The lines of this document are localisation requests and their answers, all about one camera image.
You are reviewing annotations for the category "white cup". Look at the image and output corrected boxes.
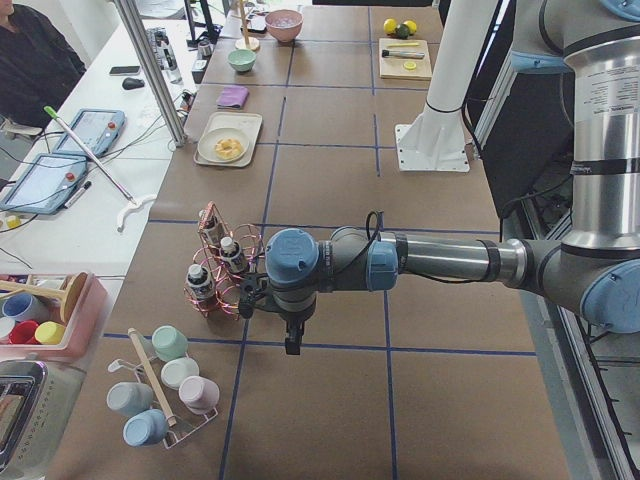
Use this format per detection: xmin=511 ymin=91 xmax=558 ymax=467
xmin=161 ymin=357 xmax=200 ymax=390

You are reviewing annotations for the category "upper teach pendant tablet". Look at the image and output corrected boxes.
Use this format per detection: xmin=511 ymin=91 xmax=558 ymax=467
xmin=70 ymin=109 xmax=126 ymax=157

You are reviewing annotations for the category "teach pendant tablet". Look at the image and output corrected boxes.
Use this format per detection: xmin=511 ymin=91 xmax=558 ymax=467
xmin=70 ymin=109 xmax=126 ymax=157
xmin=1 ymin=153 xmax=87 ymax=215

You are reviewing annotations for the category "aluminium frame post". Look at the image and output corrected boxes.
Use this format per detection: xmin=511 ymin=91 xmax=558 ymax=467
xmin=114 ymin=0 xmax=186 ymax=148

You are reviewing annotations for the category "pink cup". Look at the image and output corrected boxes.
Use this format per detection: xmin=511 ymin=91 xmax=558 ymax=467
xmin=178 ymin=375 xmax=220 ymax=415

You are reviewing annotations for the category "white round plate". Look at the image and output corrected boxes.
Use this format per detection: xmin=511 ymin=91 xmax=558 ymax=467
xmin=197 ymin=127 xmax=249 ymax=163

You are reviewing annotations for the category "grey blue cup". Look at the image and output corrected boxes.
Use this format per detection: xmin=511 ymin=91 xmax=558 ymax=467
xmin=106 ymin=382 xmax=154 ymax=417

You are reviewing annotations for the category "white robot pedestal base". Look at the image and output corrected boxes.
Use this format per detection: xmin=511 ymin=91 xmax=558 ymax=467
xmin=396 ymin=0 xmax=499 ymax=173

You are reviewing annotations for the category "black marker pen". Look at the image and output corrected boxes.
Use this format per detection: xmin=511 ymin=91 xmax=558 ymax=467
xmin=63 ymin=181 xmax=92 ymax=209

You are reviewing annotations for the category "steel tumbler cup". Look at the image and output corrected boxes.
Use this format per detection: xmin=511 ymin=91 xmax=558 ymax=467
xmin=197 ymin=39 xmax=213 ymax=60

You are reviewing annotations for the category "black steel muddler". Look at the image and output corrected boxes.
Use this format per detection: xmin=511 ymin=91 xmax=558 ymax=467
xmin=381 ymin=49 xmax=425 ymax=60

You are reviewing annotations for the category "blue cup in bin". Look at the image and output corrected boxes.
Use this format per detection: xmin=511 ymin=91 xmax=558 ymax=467
xmin=2 ymin=292 xmax=38 ymax=322

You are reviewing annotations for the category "yellow cup in bin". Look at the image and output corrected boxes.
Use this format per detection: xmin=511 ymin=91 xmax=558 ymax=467
xmin=34 ymin=321 xmax=66 ymax=345

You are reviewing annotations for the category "pink bowl with ice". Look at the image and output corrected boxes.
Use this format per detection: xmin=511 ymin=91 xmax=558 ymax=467
xmin=265 ymin=9 xmax=303 ymax=43

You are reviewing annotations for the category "mint green bowl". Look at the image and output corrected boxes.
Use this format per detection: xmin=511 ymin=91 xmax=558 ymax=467
xmin=227 ymin=49 xmax=257 ymax=73

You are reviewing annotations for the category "pink plastic bin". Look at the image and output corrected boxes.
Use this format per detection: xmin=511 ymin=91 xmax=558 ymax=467
xmin=1 ymin=273 xmax=107 ymax=362

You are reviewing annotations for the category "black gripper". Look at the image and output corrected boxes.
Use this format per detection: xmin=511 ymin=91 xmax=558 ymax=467
xmin=238 ymin=273 xmax=316 ymax=355

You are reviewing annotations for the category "copper wire bottle rack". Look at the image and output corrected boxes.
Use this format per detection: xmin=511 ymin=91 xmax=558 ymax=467
xmin=184 ymin=201 xmax=264 ymax=320

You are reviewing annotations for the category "mint green cup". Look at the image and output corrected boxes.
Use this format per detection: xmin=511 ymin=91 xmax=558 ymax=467
xmin=151 ymin=325 xmax=188 ymax=362

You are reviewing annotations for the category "steel appliance with scale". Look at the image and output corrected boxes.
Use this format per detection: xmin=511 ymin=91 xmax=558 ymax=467
xmin=1 ymin=360 xmax=85 ymax=479

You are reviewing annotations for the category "wooden stand with round base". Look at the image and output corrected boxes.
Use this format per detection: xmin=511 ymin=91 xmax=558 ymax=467
xmin=235 ymin=0 xmax=260 ymax=52

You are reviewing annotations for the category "black computer mouse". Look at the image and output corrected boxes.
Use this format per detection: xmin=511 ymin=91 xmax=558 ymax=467
xmin=121 ymin=77 xmax=145 ymax=91

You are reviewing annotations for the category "light blue cup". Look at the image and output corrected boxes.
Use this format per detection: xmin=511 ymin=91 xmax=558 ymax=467
xmin=123 ymin=409 xmax=169 ymax=447

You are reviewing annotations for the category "white reacher grabber stick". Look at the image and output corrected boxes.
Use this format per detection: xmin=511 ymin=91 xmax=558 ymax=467
xmin=44 ymin=106 xmax=157 ymax=233

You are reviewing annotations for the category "beige rectangular tray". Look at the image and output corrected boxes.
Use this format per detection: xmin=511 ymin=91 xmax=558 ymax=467
xmin=193 ymin=112 xmax=262 ymax=168

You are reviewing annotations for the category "red cup in bin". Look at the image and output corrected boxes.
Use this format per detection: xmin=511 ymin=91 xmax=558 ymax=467
xmin=9 ymin=320 xmax=40 ymax=345

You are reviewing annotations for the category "tea bottle in rack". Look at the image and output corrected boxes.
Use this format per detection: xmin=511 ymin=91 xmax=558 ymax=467
xmin=220 ymin=236 xmax=249 ymax=274
xmin=202 ymin=220 xmax=226 ymax=248

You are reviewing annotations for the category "glazed ring donut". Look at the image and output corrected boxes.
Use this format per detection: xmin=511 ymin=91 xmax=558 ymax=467
xmin=214 ymin=138 xmax=244 ymax=161

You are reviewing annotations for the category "wooden cutting board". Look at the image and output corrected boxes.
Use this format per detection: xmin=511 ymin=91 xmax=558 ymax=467
xmin=379 ymin=38 xmax=432 ymax=80

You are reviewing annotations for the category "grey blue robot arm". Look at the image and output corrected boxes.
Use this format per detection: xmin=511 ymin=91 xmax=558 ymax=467
xmin=238 ymin=1 xmax=639 ymax=354

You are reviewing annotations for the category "wooden rack handle stick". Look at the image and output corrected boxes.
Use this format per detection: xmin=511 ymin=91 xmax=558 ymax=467
xmin=127 ymin=328 xmax=177 ymax=427

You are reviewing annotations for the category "wooden stand in bin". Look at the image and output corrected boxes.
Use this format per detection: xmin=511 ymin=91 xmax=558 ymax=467
xmin=1 ymin=272 xmax=89 ymax=324

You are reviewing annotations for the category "upper tea bottle in rack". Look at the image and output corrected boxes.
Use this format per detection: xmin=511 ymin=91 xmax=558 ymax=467
xmin=202 ymin=220 xmax=226 ymax=248

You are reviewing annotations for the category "purple folded cloth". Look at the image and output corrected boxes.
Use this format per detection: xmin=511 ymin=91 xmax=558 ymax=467
xmin=216 ymin=85 xmax=249 ymax=109

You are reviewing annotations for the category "dark tea bottle white cap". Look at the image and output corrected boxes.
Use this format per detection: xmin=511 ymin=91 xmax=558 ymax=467
xmin=186 ymin=264 xmax=215 ymax=301

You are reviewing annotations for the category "black smartphone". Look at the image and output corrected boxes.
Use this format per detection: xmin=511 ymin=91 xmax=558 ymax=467
xmin=109 ymin=65 xmax=141 ymax=77

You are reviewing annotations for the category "middle tea bottle in rack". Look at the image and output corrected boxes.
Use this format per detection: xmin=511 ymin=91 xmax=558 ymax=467
xmin=220 ymin=236 xmax=249 ymax=274

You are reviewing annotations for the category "lower teach pendant tablet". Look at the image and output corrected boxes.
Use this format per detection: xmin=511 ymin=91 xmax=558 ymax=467
xmin=1 ymin=153 xmax=87 ymax=215

